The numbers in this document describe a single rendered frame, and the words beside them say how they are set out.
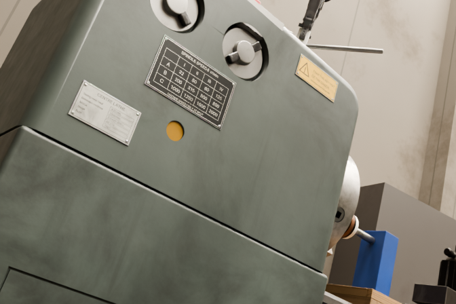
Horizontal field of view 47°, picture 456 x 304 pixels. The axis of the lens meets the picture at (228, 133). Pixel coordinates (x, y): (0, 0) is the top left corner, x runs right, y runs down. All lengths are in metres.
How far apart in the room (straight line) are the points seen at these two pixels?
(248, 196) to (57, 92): 0.35
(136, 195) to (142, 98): 0.14
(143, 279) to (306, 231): 0.33
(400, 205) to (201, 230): 3.32
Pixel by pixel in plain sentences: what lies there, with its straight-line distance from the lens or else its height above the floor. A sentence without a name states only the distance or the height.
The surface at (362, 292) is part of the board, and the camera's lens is 1.25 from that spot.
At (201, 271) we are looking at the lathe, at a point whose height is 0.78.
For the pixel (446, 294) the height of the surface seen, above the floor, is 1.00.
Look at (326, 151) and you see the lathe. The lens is 1.02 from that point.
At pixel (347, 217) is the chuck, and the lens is 1.22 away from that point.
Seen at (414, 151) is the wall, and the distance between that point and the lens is 4.89.
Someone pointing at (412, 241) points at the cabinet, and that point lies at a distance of 4.13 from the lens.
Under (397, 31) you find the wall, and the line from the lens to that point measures 5.18.
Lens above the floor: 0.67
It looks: 22 degrees up
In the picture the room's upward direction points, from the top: 18 degrees clockwise
